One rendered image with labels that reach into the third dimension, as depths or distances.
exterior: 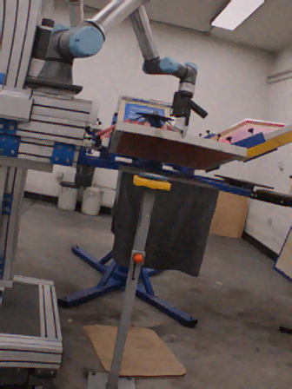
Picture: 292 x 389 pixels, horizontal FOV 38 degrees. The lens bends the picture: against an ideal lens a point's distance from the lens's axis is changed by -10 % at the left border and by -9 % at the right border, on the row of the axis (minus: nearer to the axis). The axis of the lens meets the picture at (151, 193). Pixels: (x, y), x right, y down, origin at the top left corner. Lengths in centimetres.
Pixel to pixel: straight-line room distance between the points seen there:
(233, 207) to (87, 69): 304
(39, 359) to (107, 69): 541
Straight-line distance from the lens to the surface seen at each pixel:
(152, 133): 194
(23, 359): 184
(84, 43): 163
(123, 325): 190
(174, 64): 194
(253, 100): 706
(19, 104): 160
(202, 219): 210
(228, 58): 704
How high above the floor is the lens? 108
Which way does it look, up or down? 6 degrees down
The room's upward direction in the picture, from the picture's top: 11 degrees clockwise
